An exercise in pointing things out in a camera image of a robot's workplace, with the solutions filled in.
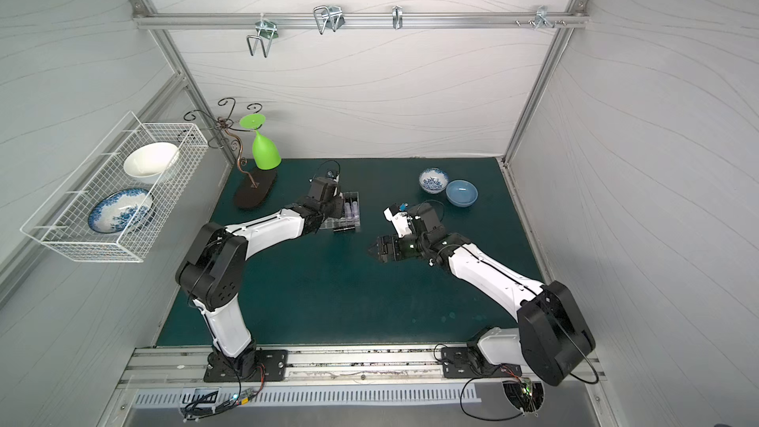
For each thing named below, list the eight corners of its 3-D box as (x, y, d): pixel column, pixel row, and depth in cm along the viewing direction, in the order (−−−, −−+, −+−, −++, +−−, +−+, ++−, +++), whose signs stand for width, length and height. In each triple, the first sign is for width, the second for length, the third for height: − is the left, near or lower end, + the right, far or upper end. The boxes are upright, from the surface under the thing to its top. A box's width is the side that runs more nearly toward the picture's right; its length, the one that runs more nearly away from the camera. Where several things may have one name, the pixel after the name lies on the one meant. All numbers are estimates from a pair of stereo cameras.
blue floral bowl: (420, 194, 110) (421, 188, 108) (418, 173, 117) (419, 167, 114) (448, 194, 110) (449, 188, 108) (444, 173, 117) (445, 167, 115)
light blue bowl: (448, 207, 106) (449, 202, 104) (444, 184, 113) (445, 179, 111) (479, 207, 106) (481, 202, 104) (473, 184, 113) (475, 179, 111)
